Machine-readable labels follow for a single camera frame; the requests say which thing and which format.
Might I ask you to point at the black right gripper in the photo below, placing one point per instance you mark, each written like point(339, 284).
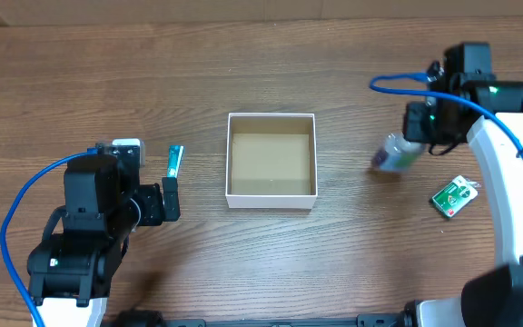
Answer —
point(416, 115)

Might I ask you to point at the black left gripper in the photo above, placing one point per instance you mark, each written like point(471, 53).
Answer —
point(154, 212)

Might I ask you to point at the clear purple liquid bottle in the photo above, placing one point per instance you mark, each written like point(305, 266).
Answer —
point(396, 154)

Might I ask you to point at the teal white small tube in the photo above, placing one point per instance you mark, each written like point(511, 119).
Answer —
point(175, 158)

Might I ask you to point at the green white small packet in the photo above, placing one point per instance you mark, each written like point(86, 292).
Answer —
point(452, 198)

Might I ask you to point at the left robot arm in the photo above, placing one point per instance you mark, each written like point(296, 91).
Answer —
point(86, 239)

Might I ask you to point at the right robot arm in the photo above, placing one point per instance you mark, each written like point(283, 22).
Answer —
point(467, 104)

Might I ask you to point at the white cardboard box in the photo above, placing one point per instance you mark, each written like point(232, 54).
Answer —
point(271, 161)

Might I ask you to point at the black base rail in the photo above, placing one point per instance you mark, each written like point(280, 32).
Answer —
point(137, 318)

